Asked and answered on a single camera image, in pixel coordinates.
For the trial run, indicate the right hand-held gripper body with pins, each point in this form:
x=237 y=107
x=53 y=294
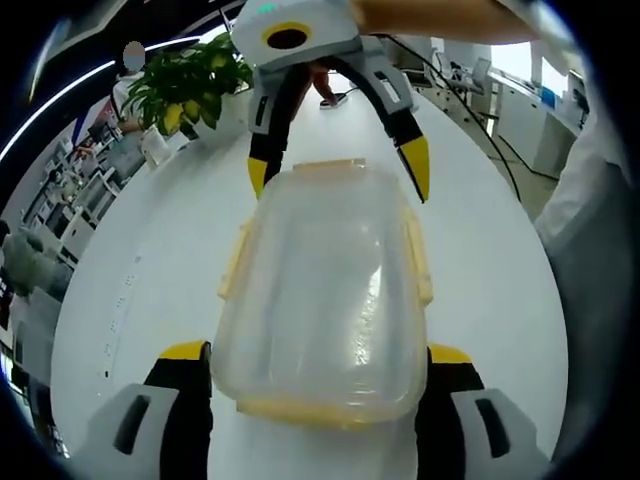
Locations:
x=325 y=20

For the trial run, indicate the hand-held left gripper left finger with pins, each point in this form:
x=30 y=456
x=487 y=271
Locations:
x=135 y=430

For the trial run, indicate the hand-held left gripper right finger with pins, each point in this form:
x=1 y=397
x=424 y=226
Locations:
x=480 y=430

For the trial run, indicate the clear container with yellow clips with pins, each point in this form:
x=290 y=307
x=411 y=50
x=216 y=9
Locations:
x=325 y=290

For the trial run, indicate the person's right hand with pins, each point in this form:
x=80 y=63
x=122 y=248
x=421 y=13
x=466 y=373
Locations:
x=321 y=82

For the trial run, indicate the dark smartphone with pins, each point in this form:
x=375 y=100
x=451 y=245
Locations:
x=335 y=102

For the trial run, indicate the green potted plant white pot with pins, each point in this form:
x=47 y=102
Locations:
x=185 y=85

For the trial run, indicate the white paper cup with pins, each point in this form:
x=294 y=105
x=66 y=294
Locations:
x=154 y=145

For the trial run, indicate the white office cabinet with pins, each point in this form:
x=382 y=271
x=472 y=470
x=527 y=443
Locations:
x=540 y=120

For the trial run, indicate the long ceiling light strip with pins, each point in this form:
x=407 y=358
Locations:
x=75 y=95

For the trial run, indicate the person's white shirt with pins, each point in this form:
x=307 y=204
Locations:
x=590 y=250

